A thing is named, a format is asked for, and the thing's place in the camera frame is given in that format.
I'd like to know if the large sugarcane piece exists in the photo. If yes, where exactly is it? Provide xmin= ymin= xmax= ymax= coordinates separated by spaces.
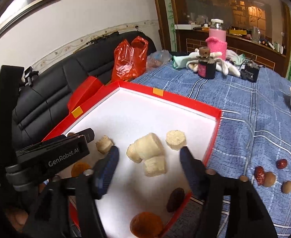
xmin=134 ymin=132 xmax=165 ymax=159

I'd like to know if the hexagonal sugarcane piece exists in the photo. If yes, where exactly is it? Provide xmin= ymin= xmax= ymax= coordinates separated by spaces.
xmin=165 ymin=130 xmax=187 ymax=151

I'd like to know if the pink bottle with knitted sleeve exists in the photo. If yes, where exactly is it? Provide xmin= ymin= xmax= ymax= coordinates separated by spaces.
xmin=206 ymin=18 xmax=228 ymax=61

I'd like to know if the black jar with cork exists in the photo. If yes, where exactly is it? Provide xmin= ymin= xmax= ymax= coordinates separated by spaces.
xmin=197 ymin=47 xmax=217 ymax=79

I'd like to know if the glass kettle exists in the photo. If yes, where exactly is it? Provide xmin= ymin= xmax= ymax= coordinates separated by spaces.
xmin=252 ymin=26 xmax=262 ymax=43

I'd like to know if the blue plaid tablecloth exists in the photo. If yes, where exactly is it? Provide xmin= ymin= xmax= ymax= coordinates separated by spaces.
xmin=132 ymin=59 xmax=291 ymax=238

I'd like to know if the black clip device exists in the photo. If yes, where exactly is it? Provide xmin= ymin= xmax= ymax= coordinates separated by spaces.
xmin=24 ymin=66 xmax=39 ymax=87

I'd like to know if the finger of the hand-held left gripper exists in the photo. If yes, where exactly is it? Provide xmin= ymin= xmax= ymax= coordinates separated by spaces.
xmin=72 ymin=128 xmax=95 ymax=142
xmin=16 ymin=134 xmax=86 ymax=152

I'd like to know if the large orange dried fruit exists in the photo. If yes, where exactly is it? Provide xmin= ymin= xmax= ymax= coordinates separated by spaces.
xmin=130 ymin=212 xmax=164 ymax=238

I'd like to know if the dark dried date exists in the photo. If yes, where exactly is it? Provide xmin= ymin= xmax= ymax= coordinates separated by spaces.
xmin=166 ymin=188 xmax=186 ymax=213

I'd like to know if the red box lid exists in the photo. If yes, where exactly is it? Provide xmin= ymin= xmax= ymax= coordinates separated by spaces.
xmin=67 ymin=76 xmax=104 ymax=115

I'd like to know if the red date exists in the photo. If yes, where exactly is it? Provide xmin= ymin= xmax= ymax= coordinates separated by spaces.
xmin=254 ymin=166 xmax=266 ymax=185
xmin=276 ymin=158 xmax=288 ymax=170

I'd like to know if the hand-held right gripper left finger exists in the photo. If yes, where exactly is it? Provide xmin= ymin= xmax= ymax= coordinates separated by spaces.
xmin=22 ymin=145 xmax=120 ymax=238

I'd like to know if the white cotton glove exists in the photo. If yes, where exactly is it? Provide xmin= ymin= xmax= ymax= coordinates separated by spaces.
xmin=216 ymin=52 xmax=241 ymax=78
xmin=186 ymin=51 xmax=201 ymax=73

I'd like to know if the mint green cloth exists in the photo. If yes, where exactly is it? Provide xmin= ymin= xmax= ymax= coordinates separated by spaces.
xmin=172 ymin=55 xmax=193 ymax=69

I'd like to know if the red plastic bag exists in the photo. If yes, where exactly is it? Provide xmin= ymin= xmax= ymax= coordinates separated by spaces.
xmin=110 ymin=36 xmax=149 ymax=82

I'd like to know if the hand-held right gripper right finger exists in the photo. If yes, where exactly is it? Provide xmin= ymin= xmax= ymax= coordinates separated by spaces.
xmin=179 ymin=146 xmax=278 ymax=238

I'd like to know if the black leather sofa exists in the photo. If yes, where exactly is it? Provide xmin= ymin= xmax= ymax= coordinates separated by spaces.
xmin=12 ymin=31 xmax=157 ymax=150

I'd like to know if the clear plastic bag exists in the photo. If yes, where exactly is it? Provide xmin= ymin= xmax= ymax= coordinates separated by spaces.
xmin=145 ymin=49 xmax=173 ymax=70

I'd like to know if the red cardboard box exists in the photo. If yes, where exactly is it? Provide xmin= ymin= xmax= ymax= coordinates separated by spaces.
xmin=41 ymin=80 xmax=222 ymax=238

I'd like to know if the small knobby sugarcane piece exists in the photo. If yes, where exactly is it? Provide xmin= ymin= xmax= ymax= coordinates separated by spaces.
xmin=95 ymin=135 xmax=114 ymax=154

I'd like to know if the wooden counter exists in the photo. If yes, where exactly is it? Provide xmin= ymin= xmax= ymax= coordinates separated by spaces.
xmin=174 ymin=23 xmax=291 ymax=79

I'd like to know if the black battery pack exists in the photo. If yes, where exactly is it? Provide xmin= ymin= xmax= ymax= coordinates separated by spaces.
xmin=240 ymin=60 xmax=260 ymax=83

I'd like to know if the person's left hand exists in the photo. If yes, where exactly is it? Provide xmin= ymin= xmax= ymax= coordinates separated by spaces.
xmin=5 ymin=207 xmax=29 ymax=231

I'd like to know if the wooden glass partition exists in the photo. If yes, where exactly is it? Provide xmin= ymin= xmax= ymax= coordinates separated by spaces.
xmin=150 ymin=0 xmax=291 ymax=85

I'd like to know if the pale sugarcane piece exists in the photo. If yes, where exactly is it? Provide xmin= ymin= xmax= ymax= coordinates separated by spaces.
xmin=144 ymin=155 xmax=167 ymax=178
xmin=126 ymin=144 xmax=143 ymax=164

